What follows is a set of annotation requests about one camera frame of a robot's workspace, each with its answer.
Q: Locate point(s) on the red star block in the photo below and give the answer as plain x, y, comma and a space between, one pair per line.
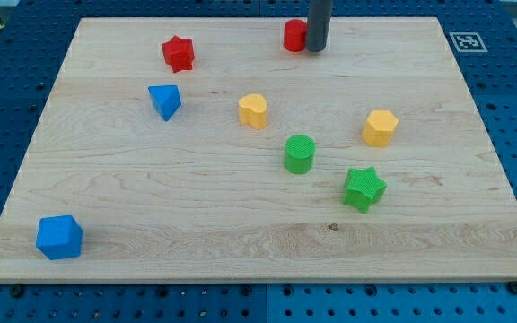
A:
178, 53

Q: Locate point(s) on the blue triangle block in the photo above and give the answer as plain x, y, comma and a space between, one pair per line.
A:
165, 99

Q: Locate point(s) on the green star block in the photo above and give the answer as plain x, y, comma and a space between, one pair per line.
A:
363, 188

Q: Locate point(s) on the black bolt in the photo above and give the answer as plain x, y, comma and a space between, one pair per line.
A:
16, 291
512, 287

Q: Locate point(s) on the blue cube block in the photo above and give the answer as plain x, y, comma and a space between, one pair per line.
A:
59, 237

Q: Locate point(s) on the yellow heart block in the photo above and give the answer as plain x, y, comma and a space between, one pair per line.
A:
253, 110

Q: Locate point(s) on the black bolt right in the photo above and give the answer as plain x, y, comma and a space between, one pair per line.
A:
512, 287

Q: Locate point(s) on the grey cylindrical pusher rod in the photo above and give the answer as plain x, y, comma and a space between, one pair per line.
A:
318, 20

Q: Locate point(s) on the white fiducial marker tag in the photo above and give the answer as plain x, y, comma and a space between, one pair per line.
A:
468, 42

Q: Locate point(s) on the red cylinder block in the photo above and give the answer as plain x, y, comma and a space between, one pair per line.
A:
294, 35

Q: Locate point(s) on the green cylinder block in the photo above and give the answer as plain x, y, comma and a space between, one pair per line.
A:
299, 153

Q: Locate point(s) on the yellow hexagon block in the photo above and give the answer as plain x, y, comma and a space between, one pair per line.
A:
379, 128

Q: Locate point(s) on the black bolt left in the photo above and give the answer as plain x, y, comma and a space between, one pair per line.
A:
16, 291

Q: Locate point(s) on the wooden board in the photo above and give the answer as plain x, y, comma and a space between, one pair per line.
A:
202, 198

